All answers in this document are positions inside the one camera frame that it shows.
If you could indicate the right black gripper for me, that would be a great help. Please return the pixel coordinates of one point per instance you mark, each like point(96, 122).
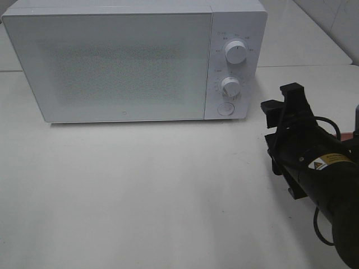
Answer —
point(292, 138)

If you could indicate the round door release button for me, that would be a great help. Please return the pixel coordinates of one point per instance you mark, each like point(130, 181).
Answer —
point(225, 109)

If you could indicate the pink round plate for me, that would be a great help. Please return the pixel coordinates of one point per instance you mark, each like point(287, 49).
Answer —
point(349, 136)

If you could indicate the white microwave door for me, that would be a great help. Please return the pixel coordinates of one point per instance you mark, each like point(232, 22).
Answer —
point(112, 68)

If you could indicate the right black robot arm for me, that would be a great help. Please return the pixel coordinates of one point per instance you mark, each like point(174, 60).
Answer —
point(316, 163)

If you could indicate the lower white microwave knob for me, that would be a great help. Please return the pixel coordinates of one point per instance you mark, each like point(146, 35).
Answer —
point(230, 87)

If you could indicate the white microwave knob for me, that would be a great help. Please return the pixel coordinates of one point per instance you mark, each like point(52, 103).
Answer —
point(230, 87)
point(235, 51)

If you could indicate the upper white microwave knob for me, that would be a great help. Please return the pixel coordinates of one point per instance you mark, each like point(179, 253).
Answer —
point(235, 51)

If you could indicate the white microwave oven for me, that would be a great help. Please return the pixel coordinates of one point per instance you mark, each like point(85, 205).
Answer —
point(230, 20)

